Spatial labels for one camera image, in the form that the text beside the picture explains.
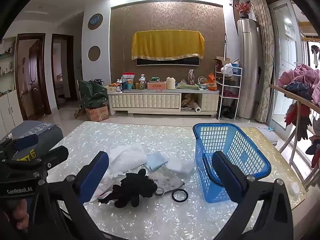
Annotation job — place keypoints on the green flat cushion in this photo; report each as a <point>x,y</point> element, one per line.
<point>187,86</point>

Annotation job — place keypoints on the green plastic bag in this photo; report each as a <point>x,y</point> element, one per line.
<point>92,93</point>

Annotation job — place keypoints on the patterned curtain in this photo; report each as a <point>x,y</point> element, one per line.
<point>263,55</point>

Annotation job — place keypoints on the clothes drying rack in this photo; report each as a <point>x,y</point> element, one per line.
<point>287,89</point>

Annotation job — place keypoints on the grey floor mat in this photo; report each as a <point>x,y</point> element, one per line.
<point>268,136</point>

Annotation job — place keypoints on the pink storage box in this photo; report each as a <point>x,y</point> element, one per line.
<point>157,85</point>

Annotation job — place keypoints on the black plush toy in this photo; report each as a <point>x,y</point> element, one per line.
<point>135,188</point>

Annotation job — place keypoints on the white lace cloth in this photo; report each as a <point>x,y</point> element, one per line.
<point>127,155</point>

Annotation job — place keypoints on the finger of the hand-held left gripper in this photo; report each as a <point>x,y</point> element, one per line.
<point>53,155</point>
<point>25,141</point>

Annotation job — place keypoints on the person's left hand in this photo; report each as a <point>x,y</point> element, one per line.
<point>18,213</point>

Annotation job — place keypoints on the white red paper label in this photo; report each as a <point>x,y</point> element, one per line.
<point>110,178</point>

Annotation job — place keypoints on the red hanging clothes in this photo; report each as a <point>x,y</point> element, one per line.
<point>298,117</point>

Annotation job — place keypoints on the light blue cloth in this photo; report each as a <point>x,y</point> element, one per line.
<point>156,161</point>

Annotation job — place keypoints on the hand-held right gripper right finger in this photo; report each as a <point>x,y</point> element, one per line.
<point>226,173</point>

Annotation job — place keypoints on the black television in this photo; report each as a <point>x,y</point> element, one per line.
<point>170,62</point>

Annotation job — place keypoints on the cream cylinder container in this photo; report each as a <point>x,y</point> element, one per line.
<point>171,83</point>

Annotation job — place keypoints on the red white box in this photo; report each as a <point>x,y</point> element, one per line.
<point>128,77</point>

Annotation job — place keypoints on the cream television cabinet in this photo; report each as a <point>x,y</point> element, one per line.
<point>150,101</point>

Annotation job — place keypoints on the dark blue garment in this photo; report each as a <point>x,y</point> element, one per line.
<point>297,88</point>

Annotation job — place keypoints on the printed cardboard box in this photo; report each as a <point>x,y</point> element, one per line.
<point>97,113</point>

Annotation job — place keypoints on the white plastic bag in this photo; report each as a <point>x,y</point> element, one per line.
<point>228,70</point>

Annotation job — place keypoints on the blue plastic basket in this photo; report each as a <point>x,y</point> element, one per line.
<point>211,125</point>

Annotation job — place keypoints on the grey stained sponge pad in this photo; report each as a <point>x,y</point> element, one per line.
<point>166,177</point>

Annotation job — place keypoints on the orange package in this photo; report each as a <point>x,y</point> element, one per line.
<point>212,81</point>

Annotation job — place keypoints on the grey cushioned chair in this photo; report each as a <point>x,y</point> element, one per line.
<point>32,132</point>

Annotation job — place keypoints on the black bag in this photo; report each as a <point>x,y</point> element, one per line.
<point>228,112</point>

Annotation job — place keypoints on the white sponge pad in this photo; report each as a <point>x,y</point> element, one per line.
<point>181,166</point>

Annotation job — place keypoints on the yellow cloth cover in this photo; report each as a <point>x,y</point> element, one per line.
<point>167,43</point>

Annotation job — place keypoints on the blue round wall decoration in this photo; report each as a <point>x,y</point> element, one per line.
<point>95,21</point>

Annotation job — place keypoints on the white paper roll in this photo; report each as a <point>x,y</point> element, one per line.
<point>198,107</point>

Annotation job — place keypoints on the pink clothes pile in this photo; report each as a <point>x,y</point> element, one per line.
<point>305,73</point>

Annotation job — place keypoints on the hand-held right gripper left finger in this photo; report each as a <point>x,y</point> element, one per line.
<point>93,177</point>

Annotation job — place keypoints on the dark wooden door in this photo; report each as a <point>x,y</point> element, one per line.
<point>42,75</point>

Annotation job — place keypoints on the standing air conditioner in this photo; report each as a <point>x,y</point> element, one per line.
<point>247,67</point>

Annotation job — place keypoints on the brown round wall decoration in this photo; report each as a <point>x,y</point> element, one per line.
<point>94,53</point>

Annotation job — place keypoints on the brown printed bag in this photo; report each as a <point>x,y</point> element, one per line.
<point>191,77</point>

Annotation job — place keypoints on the open brown cardboard box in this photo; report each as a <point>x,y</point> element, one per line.
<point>220,61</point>

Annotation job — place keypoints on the white cabinet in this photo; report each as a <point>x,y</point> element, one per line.
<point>10,112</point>

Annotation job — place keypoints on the vase with red flowers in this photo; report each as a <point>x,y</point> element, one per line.
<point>242,7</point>

